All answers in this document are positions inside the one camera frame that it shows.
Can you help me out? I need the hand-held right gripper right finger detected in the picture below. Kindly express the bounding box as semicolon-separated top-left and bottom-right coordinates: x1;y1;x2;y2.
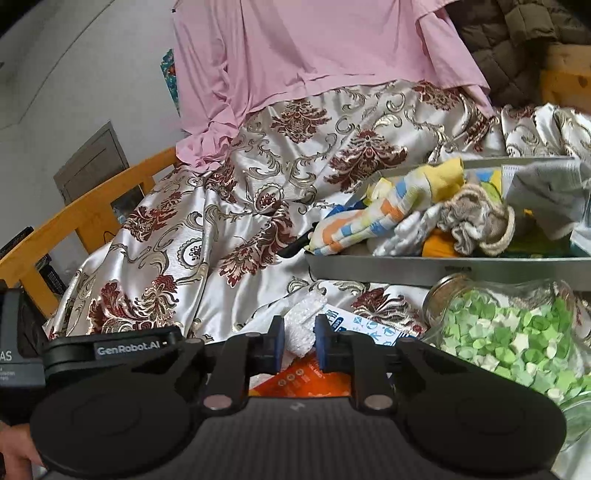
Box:
314;315;445;415

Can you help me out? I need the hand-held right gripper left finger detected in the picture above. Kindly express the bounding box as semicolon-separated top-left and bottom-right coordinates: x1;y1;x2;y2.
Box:
175;315;286;419

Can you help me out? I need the grey metal tray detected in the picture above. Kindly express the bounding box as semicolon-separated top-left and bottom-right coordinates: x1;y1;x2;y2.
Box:
304;154;591;290

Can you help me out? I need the grey drawstring pouch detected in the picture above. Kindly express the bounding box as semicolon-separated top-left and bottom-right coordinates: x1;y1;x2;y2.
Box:
435;184;516;258

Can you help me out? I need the grey face mask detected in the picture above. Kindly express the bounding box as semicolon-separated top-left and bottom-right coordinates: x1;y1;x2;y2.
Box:
503;162;591;241

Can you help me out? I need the person's left hand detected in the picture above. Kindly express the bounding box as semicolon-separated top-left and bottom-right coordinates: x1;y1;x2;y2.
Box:
0;425;46;478

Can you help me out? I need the orange white packet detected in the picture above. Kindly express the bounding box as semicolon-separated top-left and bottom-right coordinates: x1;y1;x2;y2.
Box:
248;359;357;398

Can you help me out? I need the white blue plastic packet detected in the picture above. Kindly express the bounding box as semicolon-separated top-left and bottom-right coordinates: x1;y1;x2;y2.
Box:
323;302;403;346

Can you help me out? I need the black mesh basket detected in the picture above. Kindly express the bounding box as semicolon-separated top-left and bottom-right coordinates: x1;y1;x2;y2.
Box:
36;256;66;296

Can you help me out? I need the floral satin blanket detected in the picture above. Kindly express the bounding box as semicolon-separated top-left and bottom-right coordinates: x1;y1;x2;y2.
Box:
44;78;591;480

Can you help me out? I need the glass jar of green stars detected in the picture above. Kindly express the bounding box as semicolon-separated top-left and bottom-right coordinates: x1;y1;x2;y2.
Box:
421;272;591;446

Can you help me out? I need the grey door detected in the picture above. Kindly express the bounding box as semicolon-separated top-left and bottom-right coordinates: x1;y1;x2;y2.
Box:
52;121;131;205

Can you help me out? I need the light blue face mask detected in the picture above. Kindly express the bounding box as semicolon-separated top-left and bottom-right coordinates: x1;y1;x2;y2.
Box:
501;164;525;190

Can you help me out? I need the pink sheet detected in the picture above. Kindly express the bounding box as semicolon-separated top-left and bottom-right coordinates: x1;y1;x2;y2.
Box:
172;0;496;170

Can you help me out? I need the brown puffer jacket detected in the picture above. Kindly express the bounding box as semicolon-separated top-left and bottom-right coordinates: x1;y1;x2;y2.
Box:
455;0;591;110

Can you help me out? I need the cardboard box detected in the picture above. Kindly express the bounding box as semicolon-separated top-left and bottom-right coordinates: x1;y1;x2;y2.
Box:
546;43;591;71

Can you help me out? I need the wooden bed rail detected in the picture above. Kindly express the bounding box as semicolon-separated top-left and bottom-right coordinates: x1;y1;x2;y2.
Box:
0;147;179;320
539;68;591;112

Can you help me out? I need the wall poster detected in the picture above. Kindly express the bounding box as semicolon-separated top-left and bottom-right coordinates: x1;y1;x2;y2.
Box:
159;48;182;117

